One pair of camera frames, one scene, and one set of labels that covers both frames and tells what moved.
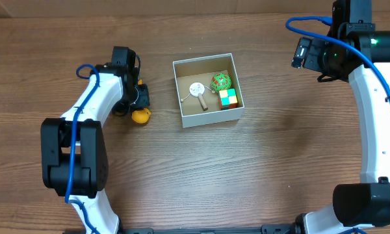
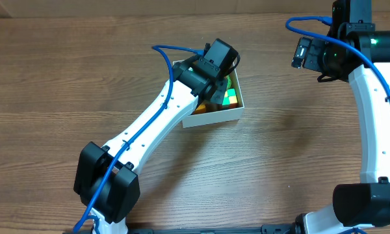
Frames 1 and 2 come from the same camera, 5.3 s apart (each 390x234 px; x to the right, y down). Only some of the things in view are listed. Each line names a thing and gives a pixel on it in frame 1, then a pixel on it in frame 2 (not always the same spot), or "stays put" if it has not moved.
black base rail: (273, 229) stays put
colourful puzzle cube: (227, 99) stays put
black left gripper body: (142, 97) to (216, 90)
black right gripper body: (314, 58) stays put
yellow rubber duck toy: (141, 116) to (201, 108)
